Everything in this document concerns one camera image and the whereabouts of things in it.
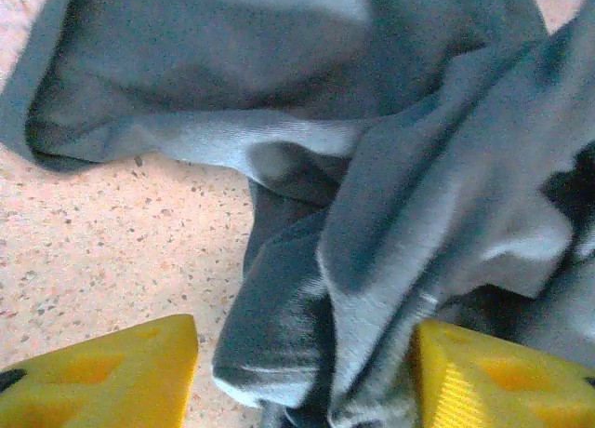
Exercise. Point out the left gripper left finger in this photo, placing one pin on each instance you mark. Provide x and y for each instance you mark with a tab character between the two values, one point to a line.
116	381

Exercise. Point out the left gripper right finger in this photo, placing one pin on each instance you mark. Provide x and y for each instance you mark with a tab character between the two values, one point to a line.
488	386

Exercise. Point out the grey t-shirt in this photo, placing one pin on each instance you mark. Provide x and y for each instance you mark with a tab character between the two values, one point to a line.
418	167

